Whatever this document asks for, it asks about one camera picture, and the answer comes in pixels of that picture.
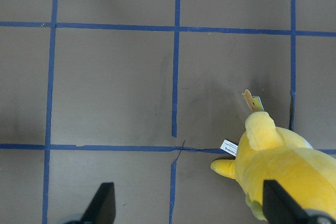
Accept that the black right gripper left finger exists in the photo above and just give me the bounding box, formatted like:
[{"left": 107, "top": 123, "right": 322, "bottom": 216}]
[{"left": 59, "top": 182, "right": 116, "bottom": 224}]

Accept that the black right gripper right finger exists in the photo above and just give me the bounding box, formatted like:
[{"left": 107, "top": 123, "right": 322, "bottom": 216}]
[{"left": 262, "top": 180, "right": 335, "bottom": 223}]

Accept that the yellow plush toy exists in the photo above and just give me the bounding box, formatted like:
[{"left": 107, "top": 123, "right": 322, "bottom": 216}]
[{"left": 211, "top": 112, "right": 335, "bottom": 220}]

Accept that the cardboard hang tag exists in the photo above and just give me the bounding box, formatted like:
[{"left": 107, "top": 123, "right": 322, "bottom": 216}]
[{"left": 242, "top": 89, "right": 265, "bottom": 113}]

